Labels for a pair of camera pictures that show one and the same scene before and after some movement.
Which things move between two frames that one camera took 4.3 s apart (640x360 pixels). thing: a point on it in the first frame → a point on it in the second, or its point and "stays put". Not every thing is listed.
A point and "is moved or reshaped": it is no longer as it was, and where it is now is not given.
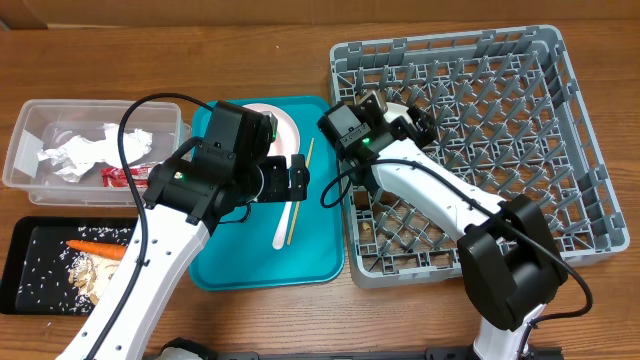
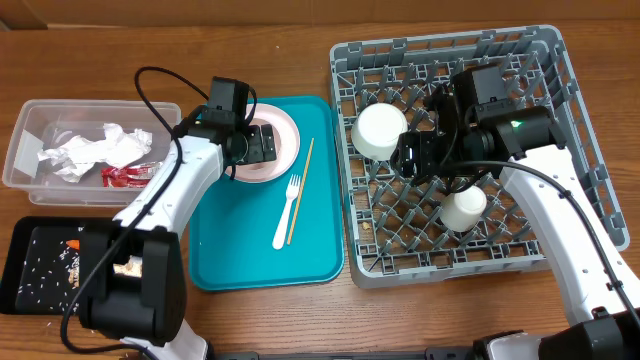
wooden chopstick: [299, 202] stays put
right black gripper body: [425, 124] → [460, 148]
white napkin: [75, 158] stays put
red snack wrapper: [116, 176] stays put
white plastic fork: [279, 236] stays put
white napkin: [135, 144] stays put
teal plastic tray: [238, 251] stays put
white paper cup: [394, 110] is moved or reshaped
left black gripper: [280, 189] → [261, 148]
